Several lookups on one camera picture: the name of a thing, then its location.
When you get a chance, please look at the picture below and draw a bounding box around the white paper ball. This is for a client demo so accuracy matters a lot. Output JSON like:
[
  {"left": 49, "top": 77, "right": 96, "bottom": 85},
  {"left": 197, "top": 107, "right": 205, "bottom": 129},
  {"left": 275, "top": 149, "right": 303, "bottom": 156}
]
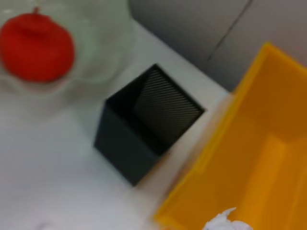
[{"left": 203, "top": 207, "right": 254, "bottom": 230}]

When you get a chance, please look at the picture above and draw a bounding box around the red-orange orange fruit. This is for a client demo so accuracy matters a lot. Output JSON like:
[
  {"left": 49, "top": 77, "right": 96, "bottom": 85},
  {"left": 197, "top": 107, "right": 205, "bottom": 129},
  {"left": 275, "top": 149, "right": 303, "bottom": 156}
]
[{"left": 0, "top": 7, "right": 76, "bottom": 83}]

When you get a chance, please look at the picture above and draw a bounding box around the black mesh pen holder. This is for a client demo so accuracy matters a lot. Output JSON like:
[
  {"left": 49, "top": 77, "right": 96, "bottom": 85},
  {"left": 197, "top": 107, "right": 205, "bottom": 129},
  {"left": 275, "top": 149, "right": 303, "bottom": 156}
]
[{"left": 93, "top": 63, "right": 206, "bottom": 187}]

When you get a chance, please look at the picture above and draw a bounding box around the green glass fruit bowl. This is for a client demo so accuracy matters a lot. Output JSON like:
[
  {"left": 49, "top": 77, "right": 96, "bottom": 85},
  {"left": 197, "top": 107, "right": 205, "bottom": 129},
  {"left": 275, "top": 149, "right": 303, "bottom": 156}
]
[{"left": 0, "top": 0, "right": 137, "bottom": 113}]

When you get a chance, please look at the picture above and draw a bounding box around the yellow plastic bin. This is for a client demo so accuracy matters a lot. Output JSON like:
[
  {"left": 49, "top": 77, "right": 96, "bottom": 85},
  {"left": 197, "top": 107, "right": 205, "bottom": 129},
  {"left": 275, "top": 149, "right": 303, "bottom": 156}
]
[{"left": 153, "top": 42, "right": 307, "bottom": 230}]

